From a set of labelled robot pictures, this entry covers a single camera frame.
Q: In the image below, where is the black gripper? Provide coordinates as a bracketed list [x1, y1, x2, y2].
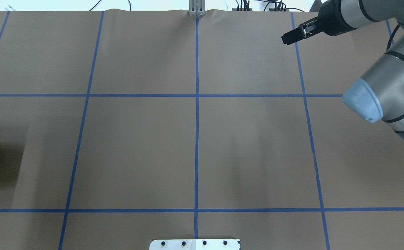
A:
[281, 0, 348, 45]

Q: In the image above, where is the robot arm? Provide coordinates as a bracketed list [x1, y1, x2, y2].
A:
[281, 0, 404, 139]

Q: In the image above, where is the aluminium frame post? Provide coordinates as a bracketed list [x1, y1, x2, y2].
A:
[188, 0, 206, 18]

